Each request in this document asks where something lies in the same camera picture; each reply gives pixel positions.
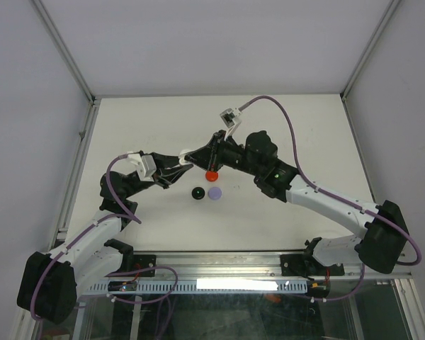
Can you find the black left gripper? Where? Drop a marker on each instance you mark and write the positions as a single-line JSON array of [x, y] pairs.
[[166, 162]]

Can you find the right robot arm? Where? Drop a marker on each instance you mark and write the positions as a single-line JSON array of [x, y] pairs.
[[377, 232]]

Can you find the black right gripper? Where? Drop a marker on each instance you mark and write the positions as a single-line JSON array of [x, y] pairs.
[[210, 156]]

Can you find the purple round earbud charging case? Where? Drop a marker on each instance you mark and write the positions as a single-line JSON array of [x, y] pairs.
[[215, 193]]

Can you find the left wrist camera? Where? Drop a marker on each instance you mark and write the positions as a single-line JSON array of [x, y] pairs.
[[144, 165]]

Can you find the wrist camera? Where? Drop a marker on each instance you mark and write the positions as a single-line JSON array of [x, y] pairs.
[[231, 119], [144, 165]]

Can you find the aluminium frame post left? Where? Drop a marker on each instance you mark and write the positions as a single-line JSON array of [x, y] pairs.
[[47, 21]]

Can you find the aluminium mounting rail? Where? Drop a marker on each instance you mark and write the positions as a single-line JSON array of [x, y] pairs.
[[235, 264]]

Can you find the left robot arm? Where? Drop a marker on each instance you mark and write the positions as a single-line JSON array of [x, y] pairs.
[[53, 281]]

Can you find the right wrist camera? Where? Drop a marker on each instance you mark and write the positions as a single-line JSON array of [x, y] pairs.
[[231, 119]]

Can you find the orange round charging case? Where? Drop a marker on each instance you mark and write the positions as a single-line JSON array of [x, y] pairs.
[[211, 176]]

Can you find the white slotted cable duct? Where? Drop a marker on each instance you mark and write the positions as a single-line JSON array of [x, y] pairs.
[[199, 286]]

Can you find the white round charging case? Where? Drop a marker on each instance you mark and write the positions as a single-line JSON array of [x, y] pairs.
[[182, 157]]

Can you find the aluminium frame post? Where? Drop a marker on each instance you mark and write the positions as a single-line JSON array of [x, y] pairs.
[[47, 21], [384, 21]]

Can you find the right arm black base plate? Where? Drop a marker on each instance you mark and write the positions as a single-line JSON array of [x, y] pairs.
[[307, 267]]

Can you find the aluminium frame post right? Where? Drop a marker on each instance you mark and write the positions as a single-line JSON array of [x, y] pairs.
[[384, 21]]

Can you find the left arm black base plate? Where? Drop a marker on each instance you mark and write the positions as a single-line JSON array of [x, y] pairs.
[[142, 261]]

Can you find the black round charging case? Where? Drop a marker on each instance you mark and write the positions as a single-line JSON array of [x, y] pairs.
[[198, 193]]

